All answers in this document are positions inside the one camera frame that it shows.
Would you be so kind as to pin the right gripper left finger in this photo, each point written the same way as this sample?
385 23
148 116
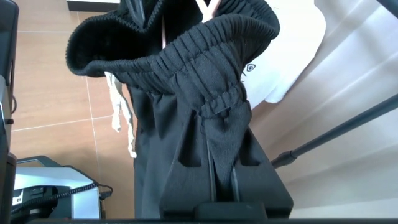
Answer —
186 186

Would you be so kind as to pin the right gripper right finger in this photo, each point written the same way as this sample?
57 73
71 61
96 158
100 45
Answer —
264 186

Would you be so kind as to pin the black garment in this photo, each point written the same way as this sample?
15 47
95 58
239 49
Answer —
192 68

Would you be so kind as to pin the white printed t-shirt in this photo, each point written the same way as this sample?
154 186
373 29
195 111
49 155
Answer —
289 46

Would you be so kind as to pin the pink clothes hanger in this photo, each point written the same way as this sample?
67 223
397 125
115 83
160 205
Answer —
208 9

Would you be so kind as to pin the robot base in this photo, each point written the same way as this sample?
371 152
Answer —
62 175

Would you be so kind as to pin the black clothes rack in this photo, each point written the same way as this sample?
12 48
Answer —
342 127

